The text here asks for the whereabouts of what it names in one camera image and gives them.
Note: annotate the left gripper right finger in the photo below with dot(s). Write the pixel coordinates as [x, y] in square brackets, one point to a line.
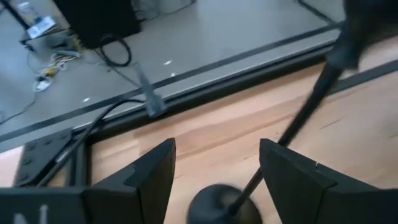
[295, 193]

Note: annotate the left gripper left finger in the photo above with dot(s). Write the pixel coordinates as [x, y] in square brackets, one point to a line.
[146, 193]

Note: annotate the black candle stick holder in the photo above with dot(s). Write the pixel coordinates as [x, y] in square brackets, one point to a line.
[224, 205]

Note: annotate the white power adapter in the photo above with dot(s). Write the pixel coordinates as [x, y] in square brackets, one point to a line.
[42, 85]

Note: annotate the black computer case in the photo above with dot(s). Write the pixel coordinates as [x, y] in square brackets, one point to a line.
[96, 21]

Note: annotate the white labelled box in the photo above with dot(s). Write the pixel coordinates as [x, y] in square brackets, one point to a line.
[40, 28]

